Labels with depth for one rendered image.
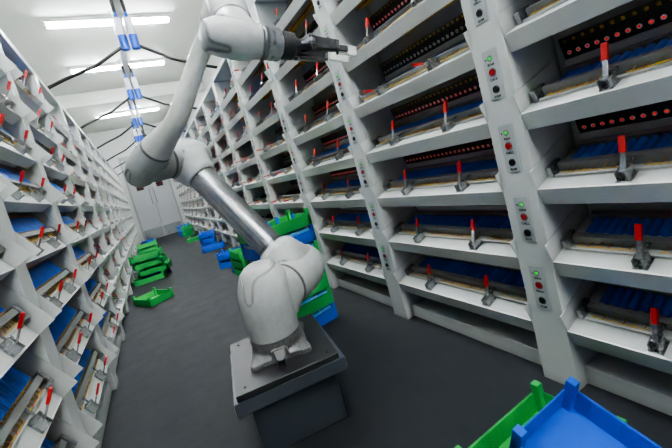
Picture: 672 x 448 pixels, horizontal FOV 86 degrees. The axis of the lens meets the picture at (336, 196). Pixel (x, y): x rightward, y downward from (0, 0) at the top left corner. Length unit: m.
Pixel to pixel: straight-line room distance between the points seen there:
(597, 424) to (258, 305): 0.82
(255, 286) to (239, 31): 0.68
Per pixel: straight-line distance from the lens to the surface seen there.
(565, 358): 1.21
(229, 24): 1.03
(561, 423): 1.00
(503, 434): 1.09
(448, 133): 1.15
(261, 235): 1.29
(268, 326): 1.12
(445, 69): 1.13
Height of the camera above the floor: 0.75
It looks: 6 degrees down
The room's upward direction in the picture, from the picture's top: 15 degrees counter-clockwise
